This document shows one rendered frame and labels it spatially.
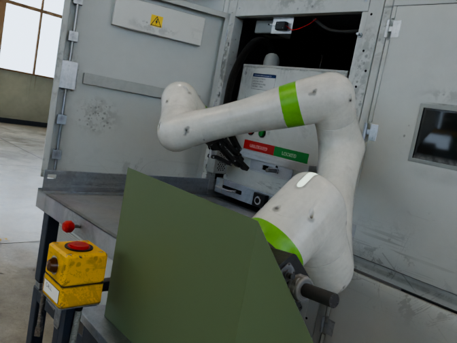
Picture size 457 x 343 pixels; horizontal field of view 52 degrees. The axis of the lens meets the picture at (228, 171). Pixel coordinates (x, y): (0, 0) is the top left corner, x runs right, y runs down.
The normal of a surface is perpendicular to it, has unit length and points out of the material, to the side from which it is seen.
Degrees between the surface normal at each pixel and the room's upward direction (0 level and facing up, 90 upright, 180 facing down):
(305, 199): 51
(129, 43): 90
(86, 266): 90
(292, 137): 90
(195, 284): 90
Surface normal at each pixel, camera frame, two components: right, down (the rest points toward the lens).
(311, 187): -0.04, -0.61
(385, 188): -0.73, -0.05
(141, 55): 0.39, 0.19
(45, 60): 0.66, 0.21
